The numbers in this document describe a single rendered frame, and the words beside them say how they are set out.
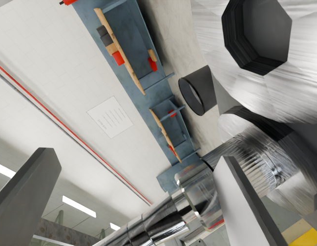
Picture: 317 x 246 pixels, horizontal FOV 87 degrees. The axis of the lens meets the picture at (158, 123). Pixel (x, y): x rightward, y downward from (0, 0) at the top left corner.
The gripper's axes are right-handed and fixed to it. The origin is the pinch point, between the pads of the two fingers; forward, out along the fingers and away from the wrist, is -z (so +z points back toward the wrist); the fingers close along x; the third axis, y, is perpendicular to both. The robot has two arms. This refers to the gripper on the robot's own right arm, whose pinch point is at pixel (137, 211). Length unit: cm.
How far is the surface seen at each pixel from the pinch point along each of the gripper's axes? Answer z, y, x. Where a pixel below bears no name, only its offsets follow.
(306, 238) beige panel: -28, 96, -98
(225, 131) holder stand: -7.7, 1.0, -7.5
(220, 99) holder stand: -9.9, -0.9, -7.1
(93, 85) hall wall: -381, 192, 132
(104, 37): -354, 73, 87
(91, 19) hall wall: -399, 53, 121
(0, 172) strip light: -213, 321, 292
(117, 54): -353, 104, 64
